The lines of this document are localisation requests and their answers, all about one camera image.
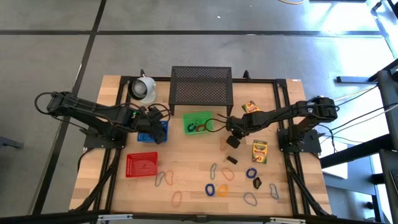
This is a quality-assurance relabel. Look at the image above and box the yellow green crayon box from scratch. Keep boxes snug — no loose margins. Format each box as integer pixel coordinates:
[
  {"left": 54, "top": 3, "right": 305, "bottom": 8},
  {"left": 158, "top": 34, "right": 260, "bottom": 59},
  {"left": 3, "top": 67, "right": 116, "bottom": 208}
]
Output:
[
  {"left": 252, "top": 139, "right": 269, "bottom": 165},
  {"left": 241, "top": 100, "right": 261, "bottom": 114}
]

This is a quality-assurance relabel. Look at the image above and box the yellow coil wristband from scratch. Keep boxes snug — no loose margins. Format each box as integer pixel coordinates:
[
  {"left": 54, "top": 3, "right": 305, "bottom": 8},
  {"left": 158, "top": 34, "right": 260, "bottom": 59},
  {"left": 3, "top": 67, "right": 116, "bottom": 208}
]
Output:
[{"left": 216, "top": 184, "right": 229, "bottom": 198}]

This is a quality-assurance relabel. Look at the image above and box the black desk foot bar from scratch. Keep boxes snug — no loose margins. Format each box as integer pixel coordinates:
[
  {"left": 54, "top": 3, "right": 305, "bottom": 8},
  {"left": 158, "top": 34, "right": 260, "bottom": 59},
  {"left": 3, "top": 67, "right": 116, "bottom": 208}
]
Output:
[{"left": 336, "top": 75, "right": 379, "bottom": 85}]

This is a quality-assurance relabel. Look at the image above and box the blue plastic basket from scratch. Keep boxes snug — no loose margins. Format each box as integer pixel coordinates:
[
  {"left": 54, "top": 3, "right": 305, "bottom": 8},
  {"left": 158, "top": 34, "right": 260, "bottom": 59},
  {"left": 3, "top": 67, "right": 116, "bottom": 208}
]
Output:
[{"left": 137, "top": 120, "right": 169, "bottom": 144}]

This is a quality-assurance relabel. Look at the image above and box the white cylindrical cup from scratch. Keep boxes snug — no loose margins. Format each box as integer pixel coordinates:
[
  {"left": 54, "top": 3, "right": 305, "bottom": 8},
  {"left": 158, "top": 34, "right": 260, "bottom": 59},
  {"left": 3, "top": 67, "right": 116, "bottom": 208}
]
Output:
[{"left": 127, "top": 76, "right": 157, "bottom": 105}]

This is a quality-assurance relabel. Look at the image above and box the green plastic basket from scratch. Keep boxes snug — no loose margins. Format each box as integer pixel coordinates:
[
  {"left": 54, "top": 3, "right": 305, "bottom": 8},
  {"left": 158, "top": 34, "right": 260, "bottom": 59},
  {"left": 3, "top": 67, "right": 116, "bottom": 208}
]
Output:
[{"left": 182, "top": 111, "right": 215, "bottom": 136}]

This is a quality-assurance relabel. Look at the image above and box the red plastic basket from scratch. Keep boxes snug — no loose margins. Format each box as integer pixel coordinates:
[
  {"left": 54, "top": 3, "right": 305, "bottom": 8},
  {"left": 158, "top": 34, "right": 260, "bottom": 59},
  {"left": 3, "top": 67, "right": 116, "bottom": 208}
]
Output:
[{"left": 125, "top": 151, "right": 159, "bottom": 179}]

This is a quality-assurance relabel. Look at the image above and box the black mesh shelf riser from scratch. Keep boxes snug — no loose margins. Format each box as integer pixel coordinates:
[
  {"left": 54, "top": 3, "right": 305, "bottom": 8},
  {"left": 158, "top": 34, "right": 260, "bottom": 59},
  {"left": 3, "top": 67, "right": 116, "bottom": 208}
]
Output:
[{"left": 168, "top": 65, "right": 234, "bottom": 118}]

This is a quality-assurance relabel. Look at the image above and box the black gantry beam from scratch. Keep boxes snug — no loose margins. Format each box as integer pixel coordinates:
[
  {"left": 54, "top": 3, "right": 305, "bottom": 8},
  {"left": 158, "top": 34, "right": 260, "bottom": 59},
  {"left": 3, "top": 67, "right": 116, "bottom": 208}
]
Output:
[{"left": 0, "top": 210, "right": 398, "bottom": 224}]

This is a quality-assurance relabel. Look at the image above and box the grey chair base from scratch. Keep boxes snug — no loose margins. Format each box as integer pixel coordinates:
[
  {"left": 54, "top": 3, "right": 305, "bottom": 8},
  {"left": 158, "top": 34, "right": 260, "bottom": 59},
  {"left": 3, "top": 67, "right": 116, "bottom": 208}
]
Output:
[{"left": 0, "top": 135, "right": 24, "bottom": 150}]

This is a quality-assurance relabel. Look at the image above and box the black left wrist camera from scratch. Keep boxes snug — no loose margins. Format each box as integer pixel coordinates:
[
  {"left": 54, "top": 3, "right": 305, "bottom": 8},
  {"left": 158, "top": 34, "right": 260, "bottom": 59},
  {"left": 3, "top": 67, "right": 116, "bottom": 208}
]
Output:
[{"left": 154, "top": 127, "right": 168, "bottom": 145}]

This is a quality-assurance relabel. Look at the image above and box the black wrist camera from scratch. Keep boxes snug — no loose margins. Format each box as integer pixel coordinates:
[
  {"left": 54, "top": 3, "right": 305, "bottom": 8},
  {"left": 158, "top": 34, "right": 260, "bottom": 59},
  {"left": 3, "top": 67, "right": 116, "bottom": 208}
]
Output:
[
  {"left": 225, "top": 135, "right": 241, "bottom": 149},
  {"left": 154, "top": 127, "right": 168, "bottom": 145}
]

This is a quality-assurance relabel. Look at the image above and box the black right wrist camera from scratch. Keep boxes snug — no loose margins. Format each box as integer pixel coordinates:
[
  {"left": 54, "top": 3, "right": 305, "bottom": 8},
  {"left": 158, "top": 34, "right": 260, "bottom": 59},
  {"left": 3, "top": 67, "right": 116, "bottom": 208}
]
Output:
[{"left": 225, "top": 135, "right": 241, "bottom": 149}]

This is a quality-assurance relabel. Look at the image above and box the black left camera cable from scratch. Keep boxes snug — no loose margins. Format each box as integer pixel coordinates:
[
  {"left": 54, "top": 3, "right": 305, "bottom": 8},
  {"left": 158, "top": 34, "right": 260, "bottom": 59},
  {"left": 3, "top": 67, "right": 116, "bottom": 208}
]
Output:
[{"left": 148, "top": 103, "right": 172, "bottom": 123}]

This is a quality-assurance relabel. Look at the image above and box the black camera cable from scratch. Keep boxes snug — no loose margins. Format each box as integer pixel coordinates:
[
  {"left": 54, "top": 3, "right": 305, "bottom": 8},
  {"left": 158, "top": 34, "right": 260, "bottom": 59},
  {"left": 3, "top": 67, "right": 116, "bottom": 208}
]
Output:
[
  {"left": 148, "top": 103, "right": 172, "bottom": 123},
  {"left": 203, "top": 117, "right": 231, "bottom": 134}
]

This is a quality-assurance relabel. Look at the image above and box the black right camera cable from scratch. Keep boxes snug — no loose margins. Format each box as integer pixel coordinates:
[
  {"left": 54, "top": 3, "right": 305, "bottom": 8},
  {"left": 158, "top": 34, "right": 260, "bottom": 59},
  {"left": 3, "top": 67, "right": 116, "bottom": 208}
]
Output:
[{"left": 203, "top": 117, "right": 231, "bottom": 134}]

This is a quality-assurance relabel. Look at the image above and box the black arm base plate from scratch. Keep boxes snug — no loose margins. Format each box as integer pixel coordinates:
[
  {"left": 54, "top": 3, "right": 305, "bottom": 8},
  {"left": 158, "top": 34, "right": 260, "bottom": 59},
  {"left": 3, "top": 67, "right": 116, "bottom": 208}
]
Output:
[
  {"left": 83, "top": 127, "right": 127, "bottom": 149},
  {"left": 277, "top": 128, "right": 322, "bottom": 154}
]

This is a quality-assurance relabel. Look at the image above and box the silver metal bracket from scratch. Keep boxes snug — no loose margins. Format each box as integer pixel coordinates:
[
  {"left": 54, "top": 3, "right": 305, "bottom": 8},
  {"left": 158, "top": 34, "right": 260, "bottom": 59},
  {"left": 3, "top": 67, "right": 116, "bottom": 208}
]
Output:
[
  {"left": 97, "top": 213, "right": 134, "bottom": 222},
  {"left": 269, "top": 217, "right": 307, "bottom": 224}
]

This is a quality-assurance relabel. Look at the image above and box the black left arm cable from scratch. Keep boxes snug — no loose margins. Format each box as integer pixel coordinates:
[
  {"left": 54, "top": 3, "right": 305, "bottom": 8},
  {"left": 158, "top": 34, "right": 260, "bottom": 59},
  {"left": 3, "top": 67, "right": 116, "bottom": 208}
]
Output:
[{"left": 34, "top": 91, "right": 63, "bottom": 116}]

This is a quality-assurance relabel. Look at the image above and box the white power cable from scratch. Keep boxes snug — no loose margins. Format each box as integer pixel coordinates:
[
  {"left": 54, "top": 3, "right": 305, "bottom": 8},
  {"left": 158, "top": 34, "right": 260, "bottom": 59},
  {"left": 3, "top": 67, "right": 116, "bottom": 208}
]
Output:
[{"left": 337, "top": 86, "right": 379, "bottom": 102}]

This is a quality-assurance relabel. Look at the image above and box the black desk frame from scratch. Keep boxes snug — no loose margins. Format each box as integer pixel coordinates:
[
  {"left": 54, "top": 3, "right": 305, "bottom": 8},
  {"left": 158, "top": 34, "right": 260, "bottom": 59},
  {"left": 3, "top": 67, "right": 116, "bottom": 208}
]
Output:
[{"left": 320, "top": 57, "right": 398, "bottom": 224}]

